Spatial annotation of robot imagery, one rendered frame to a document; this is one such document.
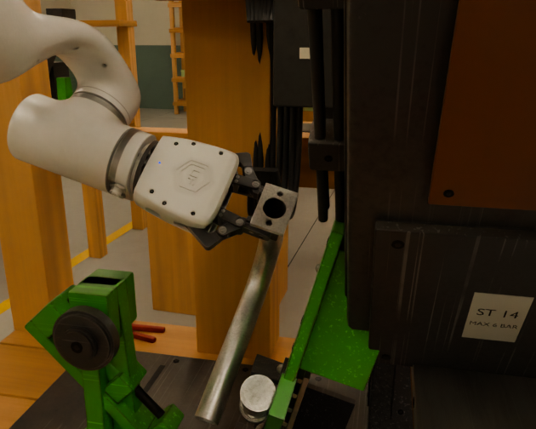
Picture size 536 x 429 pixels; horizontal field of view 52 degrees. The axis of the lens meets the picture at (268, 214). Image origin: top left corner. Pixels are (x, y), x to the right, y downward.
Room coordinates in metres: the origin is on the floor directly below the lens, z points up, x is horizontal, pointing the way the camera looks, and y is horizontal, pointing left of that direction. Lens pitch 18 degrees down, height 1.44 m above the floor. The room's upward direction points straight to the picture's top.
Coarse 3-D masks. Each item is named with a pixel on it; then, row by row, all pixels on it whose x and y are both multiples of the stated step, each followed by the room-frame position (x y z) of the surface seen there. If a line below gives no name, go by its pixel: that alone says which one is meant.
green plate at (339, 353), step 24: (336, 240) 0.47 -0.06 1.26; (336, 264) 0.49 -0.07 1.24; (312, 288) 0.50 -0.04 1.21; (336, 288) 0.49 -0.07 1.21; (312, 312) 0.48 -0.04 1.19; (336, 312) 0.49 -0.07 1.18; (312, 336) 0.49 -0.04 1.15; (336, 336) 0.49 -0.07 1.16; (360, 336) 0.48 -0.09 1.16; (288, 360) 0.51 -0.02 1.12; (312, 360) 0.49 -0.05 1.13; (336, 360) 0.49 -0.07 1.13; (360, 360) 0.48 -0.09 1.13; (360, 384) 0.48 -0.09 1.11
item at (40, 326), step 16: (48, 304) 0.58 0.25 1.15; (64, 304) 0.59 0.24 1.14; (32, 320) 0.58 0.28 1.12; (48, 320) 0.58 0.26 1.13; (48, 336) 0.58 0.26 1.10; (64, 368) 0.57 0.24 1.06; (112, 368) 0.58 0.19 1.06; (144, 368) 0.60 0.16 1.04; (80, 384) 0.57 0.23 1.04; (112, 384) 0.57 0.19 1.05; (128, 384) 0.56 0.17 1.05; (112, 400) 0.57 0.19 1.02; (144, 400) 0.58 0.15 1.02; (112, 416) 0.56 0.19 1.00; (128, 416) 0.56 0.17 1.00; (144, 416) 0.58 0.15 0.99; (160, 416) 0.57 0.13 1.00; (176, 416) 0.58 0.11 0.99
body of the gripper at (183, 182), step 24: (168, 144) 0.64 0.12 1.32; (192, 144) 0.64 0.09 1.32; (144, 168) 0.62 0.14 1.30; (168, 168) 0.62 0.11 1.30; (192, 168) 0.62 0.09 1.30; (216, 168) 0.62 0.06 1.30; (144, 192) 0.60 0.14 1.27; (168, 192) 0.60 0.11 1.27; (192, 192) 0.60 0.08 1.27; (216, 192) 0.60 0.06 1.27; (168, 216) 0.59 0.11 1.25; (192, 216) 0.58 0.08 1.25
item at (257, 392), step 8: (256, 376) 0.50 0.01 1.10; (264, 376) 0.51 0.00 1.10; (248, 384) 0.50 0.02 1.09; (256, 384) 0.50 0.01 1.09; (264, 384) 0.50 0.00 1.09; (272, 384) 0.50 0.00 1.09; (240, 392) 0.49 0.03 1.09; (248, 392) 0.49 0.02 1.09; (256, 392) 0.49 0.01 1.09; (264, 392) 0.49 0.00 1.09; (272, 392) 0.49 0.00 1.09; (240, 400) 0.54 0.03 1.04; (248, 400) 0.49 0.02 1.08; (256, 400) 0.49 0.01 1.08; (264, 400) 0.49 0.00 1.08; (272, 400) 0.49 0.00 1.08; (240, 408) 0.53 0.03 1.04; (248, 408) 0.48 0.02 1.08; (256, 408) 0.48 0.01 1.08; (264, 408) 0.48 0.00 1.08; (248, 416) 0.52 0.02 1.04; (256, 416) 0.51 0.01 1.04; (264, 416) 0.53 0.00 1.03
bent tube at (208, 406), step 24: (264, 192) 0.61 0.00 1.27; (288, 192) 0.61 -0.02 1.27; (264, 216) 0.59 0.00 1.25; (288, 216) 0.59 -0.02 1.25; (264, 240) 0.64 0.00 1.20; (264, 264) 0.66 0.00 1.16; (264, 288) 0.66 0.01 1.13; (240, 312) 0.63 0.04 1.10; (240, 336) 0.61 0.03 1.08; (216, 360) 0.60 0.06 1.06; (240, 360) 0.60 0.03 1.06; (216, 384) 0.57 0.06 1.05; (216, 408) 0.55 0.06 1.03
